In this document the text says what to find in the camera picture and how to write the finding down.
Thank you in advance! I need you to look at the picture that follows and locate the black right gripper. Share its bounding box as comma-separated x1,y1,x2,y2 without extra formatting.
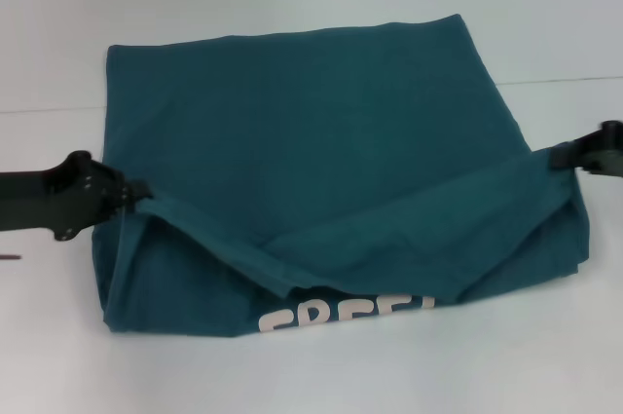
549,120,623,177

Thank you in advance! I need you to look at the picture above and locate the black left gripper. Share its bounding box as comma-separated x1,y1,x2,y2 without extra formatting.
0,151,155,243

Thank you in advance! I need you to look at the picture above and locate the teal blue shirt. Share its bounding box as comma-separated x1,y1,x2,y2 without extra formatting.
99,14,593,338

